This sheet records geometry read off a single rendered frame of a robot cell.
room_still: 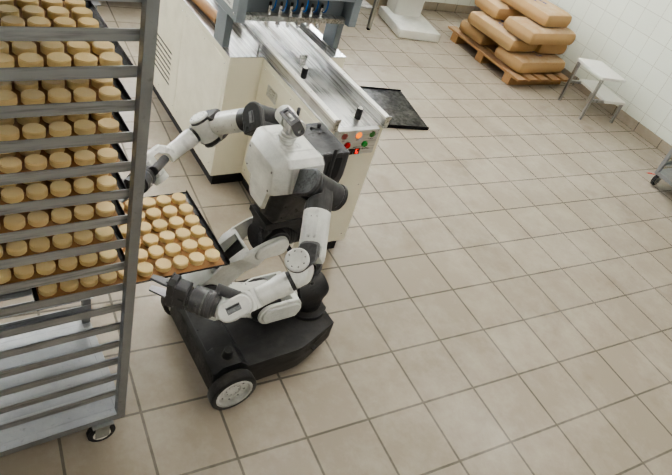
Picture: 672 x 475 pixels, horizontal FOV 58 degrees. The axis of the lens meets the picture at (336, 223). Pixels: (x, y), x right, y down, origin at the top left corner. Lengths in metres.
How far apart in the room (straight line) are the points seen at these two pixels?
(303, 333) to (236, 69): 1.42
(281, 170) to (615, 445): 2.13
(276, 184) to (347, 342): 1.17
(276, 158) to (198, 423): 1.14
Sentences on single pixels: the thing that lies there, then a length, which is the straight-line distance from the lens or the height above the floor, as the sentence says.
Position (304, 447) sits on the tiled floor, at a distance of 2.64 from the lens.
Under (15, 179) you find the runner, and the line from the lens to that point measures 1.62.
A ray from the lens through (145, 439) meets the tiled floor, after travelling 2.57.
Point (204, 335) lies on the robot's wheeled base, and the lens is 2.64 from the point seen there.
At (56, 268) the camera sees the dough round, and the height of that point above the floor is 0.86.
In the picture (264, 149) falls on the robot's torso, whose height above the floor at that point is 1.08.
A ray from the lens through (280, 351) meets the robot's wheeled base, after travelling 2.67.
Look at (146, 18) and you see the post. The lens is 1.45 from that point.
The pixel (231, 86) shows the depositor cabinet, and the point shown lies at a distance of 3.36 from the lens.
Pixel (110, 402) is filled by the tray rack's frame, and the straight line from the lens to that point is 2.48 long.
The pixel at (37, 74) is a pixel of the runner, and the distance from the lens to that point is 1.49.
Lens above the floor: 2.21
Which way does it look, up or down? 37 degrees down
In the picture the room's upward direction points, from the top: 19 degrees clockwise
